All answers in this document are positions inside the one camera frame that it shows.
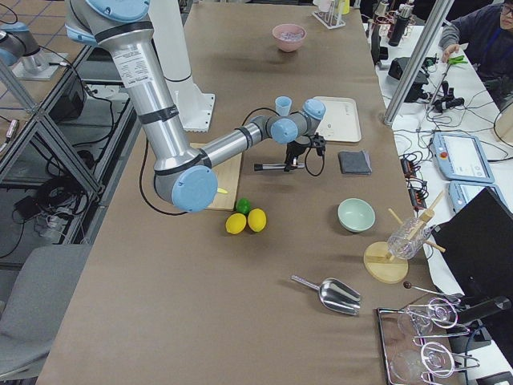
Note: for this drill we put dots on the aluminium frame post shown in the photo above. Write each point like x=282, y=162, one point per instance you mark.
x=429, y=32

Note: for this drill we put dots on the metal scoop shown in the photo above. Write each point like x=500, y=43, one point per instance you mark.
x=334, y=295

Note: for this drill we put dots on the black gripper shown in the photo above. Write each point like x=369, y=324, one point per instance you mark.
x=295, y=149

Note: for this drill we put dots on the lower whole yellow lemon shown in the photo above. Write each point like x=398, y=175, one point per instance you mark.
x=235, y=223

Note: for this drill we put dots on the green bowl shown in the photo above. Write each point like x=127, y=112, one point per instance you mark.
x=356, y=215

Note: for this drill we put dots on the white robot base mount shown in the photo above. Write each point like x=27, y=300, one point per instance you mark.
x=194, y=106

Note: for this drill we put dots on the light blue cup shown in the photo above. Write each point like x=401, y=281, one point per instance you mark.
x=283, y=105

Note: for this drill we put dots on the black monitor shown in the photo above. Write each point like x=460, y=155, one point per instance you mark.
x=478, y=243

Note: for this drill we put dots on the whole yellow lemon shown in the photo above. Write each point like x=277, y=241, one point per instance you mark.
x=257, y=220
x=235, y=223

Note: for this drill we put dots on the upper whole yellow lemon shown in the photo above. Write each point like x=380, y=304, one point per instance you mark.
x=257, y=220

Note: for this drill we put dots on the seated person in blue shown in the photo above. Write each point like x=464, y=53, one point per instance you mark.
x=487, y=33

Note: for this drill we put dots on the grey folded cloth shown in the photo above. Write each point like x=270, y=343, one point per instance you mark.
x=357, y=163

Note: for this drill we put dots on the green lime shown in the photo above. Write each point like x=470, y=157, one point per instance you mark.
x=243, y=206

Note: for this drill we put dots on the pile of clear ice cubes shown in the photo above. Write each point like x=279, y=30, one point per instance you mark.
x=290, y=35

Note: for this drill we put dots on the wooden cutting board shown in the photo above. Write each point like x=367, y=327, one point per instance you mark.
x=228, y=175

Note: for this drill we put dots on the white wire cup rack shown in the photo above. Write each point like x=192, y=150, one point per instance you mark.
x=330, y=12

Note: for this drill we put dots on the metal tray with glasses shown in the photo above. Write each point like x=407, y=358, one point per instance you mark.
x=415, y=342

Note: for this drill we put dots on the grey office chair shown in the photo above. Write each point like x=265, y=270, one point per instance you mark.
x=36, y=307

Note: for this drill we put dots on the clear glass on stand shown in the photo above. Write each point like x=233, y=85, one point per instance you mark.
x=408, y=239

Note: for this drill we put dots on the pink bowl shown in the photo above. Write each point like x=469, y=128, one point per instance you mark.
x=285, y=46

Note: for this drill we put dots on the teach pendant tablet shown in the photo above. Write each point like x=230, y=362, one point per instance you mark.
x=462, y=192
x=461, y=157

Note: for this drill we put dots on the cream rabbit tray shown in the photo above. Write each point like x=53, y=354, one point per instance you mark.
x=340, y=122

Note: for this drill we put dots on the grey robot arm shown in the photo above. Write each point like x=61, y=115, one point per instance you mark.
x=183, y=175
x=20, y=50

